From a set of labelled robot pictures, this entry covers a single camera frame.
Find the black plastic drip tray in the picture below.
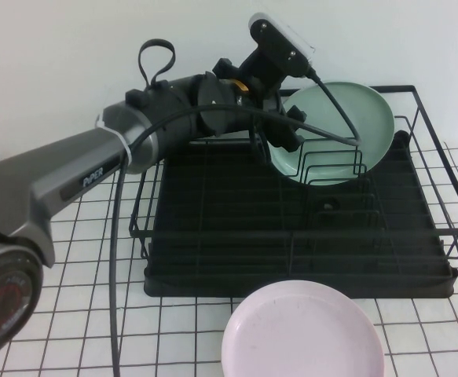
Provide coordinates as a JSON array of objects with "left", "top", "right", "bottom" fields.
[{"left": 144, "top": 131, "right": 458, "bottom": 299}]

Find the white zip tie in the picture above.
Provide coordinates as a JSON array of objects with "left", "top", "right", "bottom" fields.
[{"left": 96, "top": 112, "right": 134, "bottom": 167}]

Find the black cable loop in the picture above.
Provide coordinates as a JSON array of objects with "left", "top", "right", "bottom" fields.
[{"left": 137, "top": 38, "right": 176, "bottom": 90}]

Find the pink round plate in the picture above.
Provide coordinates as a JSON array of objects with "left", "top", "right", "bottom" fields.
[{"left": 220, "top": 279, "right": 387, "bottom": 377}]

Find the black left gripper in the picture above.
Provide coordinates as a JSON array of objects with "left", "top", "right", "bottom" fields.
[{"left": 231, "top": 47, "right": 305, "bottom": 163}]

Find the white black-checked tablecloth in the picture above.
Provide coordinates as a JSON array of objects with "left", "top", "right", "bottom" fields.
[{"left": 0, "top": 145, "right": 458, "bottom": 377}]

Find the black camera cable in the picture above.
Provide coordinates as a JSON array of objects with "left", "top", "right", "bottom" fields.
[{"left": 108, "top": 64, "right": 363, "bottom": 377}]

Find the black wire dish rack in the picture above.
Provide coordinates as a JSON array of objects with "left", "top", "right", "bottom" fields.
[{"left": 129, "top": 84, "right": 458, "bottom": 262}]

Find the green round plate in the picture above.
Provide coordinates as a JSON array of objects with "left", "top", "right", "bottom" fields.
[{"left": 269, "top": 81, "right": 395, "bottom": 188}]

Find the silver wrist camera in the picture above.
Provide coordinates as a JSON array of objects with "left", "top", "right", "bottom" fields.
[{"left": 248, "top": 11, "right": 316, "bottom": 79}]

